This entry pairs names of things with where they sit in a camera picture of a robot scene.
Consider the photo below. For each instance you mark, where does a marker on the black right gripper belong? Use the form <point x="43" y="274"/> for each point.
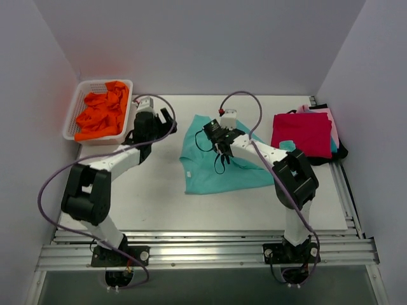
<point x="223" y="147"/>

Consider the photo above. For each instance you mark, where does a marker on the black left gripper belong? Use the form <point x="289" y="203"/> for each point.
<point x="159" y="121"/>

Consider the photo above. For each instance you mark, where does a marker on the teal t-shirt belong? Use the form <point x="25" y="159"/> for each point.
<point x="204" y="173"/>
<point x="333" y="146"/>

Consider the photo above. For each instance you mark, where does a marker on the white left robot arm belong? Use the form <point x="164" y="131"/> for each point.
<point x="87" y="197"/>

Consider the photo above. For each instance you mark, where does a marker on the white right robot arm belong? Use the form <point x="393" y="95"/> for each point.
<point x="294" y="179"/>

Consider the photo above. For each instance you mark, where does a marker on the orange t-shirt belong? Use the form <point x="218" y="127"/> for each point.
<point x="104" y="114"/>

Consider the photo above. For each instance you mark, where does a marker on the white plastic basket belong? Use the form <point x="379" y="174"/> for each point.
<point x="78" y="105"/>

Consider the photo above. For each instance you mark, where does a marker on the pink folded t-shirt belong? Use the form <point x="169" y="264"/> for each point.
<point x="323" y="109"/>

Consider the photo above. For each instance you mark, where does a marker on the magenta folded t-shirt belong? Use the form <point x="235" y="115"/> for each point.
<point x="310" y="132"/>

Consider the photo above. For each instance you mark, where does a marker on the teal folded t-shirt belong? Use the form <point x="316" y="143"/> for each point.
<point x="333" y="146"/>

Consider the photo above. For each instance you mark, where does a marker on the black folded t-shirt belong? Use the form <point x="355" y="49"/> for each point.
<point x="317" y="161"/>

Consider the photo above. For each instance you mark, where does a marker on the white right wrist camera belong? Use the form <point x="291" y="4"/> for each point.
<point x="228" y="119"/>

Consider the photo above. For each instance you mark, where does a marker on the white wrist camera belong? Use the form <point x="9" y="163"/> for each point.
<point x="228" y="119"/>
<point x="145" y="104"/>

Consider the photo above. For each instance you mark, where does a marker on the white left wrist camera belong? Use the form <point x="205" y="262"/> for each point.
<point x="145" y="104"/>

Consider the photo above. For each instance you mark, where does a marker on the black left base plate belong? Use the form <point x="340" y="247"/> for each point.
<point x="104" y="258"/>

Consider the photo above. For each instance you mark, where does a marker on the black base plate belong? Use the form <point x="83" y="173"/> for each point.
<point x="285" y="253"/>
<point x="104" y="258"/>

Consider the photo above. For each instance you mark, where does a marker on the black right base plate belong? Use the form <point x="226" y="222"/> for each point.
<point x="285" y="253"/>

